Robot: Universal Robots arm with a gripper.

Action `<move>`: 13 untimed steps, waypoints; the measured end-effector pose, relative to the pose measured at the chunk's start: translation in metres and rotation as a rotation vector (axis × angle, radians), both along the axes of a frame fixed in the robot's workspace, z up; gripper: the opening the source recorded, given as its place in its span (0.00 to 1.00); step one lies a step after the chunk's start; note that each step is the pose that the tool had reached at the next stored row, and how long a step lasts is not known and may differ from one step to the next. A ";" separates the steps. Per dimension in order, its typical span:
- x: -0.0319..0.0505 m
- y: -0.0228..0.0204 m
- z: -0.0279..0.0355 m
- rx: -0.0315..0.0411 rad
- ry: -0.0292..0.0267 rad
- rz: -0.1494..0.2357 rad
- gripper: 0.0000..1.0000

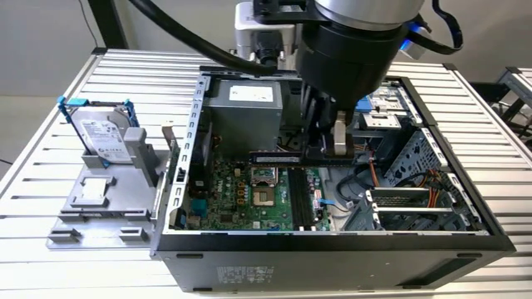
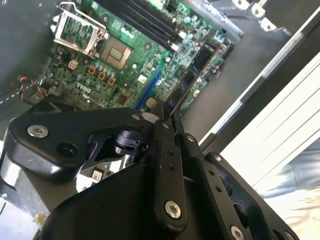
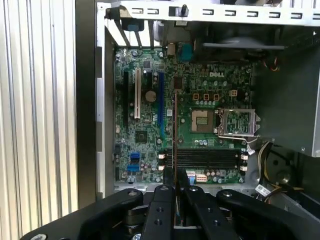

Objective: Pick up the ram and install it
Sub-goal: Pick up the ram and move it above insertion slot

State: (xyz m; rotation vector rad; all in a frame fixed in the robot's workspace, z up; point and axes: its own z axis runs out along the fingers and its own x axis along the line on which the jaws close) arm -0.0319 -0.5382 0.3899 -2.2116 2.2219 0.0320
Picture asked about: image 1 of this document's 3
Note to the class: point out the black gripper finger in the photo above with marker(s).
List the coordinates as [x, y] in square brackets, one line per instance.
[341, 134]
[317, 124]

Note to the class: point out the black RAM slot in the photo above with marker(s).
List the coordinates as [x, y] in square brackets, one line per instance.
[298, 199]
[302, 199]
[308, 199]
[293, 199]

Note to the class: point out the blue drive bay latch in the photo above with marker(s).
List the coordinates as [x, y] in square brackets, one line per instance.
[364, 104]

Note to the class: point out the grey metal optical drive bay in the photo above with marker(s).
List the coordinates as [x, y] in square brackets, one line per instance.
[384, 109]

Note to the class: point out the small silver blue-lit device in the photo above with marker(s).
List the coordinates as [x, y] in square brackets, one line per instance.
[414, 43]

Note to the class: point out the grey power supply unit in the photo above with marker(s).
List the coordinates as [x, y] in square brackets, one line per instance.
[240, 124]

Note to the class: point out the CPU socket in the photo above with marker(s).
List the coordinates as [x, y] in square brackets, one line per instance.
[264, 196]

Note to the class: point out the grey metal disk bay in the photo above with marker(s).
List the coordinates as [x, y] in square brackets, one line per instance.
[414, 211]

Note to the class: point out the green motherboard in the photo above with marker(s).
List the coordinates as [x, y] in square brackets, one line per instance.
[220, 199]

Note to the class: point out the metal slat side table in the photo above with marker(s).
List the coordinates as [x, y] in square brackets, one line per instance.
[514, 93]

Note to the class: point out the black open PC case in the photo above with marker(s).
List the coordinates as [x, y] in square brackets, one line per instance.
[290, 264]

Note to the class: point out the hard disk in blue carrier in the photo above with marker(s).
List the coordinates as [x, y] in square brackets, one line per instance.
[101, 137]

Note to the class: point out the grey parts rack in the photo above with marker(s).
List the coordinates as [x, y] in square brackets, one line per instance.
[116, 199]

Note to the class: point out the silver CPU chip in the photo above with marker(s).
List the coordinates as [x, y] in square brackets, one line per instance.
[93, 188]

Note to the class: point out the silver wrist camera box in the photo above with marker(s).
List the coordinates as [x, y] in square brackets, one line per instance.
[265, 34]

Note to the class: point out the black frame post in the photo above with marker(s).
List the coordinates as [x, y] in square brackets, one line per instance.
[108, 21]

